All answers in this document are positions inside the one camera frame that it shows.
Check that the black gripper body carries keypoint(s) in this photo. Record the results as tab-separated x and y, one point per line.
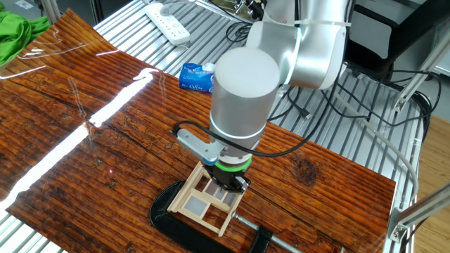
226	177

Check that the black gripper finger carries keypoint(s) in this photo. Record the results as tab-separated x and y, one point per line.
218	183
239	184

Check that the small wooden sliding window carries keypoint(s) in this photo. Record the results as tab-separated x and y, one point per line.
195	207

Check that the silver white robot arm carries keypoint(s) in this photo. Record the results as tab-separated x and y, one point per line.
246	105

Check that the black C-clamp with steel screw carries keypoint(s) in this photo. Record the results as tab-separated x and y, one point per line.
175	228

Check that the blue tissue pack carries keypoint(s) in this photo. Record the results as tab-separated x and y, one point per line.
193	81

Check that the wood grain table mat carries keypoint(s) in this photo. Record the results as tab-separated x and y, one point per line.
70	158

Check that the white power strip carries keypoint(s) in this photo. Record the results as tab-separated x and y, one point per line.
165	22

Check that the black office chair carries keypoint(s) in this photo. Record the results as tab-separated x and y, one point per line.
415	31

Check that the green cloth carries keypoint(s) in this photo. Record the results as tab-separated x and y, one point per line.
17	31

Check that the aluminium frame profile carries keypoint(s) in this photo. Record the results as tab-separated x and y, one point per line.
422	70
418	211

